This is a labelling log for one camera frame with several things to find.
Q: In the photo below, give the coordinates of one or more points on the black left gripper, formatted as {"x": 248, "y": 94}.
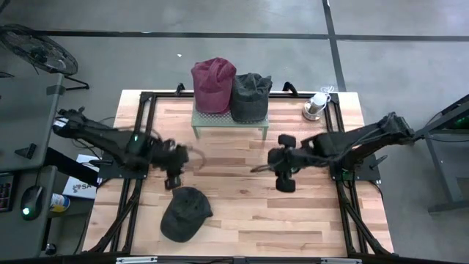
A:
{"x": 168, "y": 159}

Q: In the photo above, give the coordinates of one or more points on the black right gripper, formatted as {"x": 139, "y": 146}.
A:
{"x": 289, "y": 161}

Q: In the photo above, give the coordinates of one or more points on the dark grey baseball cap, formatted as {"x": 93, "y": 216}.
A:
{"x": 251, "y": 99}
{"x": 185, "y": 214}

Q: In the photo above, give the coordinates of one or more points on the maroon baseball cap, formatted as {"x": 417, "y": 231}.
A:
{"x": 213, "y": 85}

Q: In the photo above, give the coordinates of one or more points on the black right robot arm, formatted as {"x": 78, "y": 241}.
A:
{"x": 366, "y": 135}

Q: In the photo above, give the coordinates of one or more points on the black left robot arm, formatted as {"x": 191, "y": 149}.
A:
{"x": 102, "y": 135}

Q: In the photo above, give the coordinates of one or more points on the white bulb lamp wooden base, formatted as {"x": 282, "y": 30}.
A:
{"x": 314, "y": 106}

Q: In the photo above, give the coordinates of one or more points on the pale green perforated metal shelf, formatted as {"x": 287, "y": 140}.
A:
{"x": 220, "y": 119}

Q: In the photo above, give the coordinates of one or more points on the white cardboard box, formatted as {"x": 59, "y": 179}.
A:
{"x": 78, "y": 187}

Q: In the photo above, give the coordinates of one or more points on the black beam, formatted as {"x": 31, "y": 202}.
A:
{"x": 66, "y": 165}

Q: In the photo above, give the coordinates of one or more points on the white and yellow can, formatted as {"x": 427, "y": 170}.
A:
{"x": 58, "y": 202}

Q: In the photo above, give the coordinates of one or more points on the black computer mouse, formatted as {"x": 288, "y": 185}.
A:
{"x": 31, "y": 201}

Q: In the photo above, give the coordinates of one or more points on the black wedge-shaped holder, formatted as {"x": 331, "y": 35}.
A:
{"x": 25, "y": 151}

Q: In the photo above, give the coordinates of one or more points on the black round knob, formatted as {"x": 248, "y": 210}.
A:
{"x": 50, "y": 249}

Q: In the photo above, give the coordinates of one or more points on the grey metal stand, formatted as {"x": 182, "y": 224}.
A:
{"x": 439, "y": 161}

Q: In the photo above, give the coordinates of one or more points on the grey desk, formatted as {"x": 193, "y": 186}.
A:
{"x": 25, "y": 95}
{"x": 18, "y": 234}

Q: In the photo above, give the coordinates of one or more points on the black keyboard with lit keys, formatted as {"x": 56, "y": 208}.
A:
{"x": 5, "y": 192}

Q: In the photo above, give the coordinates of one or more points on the black floor fan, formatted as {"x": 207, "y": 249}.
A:
{"x": 36, "y": 49}

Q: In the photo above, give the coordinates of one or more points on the black aluminium rig frame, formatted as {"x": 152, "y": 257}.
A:
{"x": 128, "y": 205}

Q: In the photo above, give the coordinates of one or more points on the silver metal bracket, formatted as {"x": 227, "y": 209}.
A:
{"x": 136, "y": 260}
{"x": 340, "y": 261}

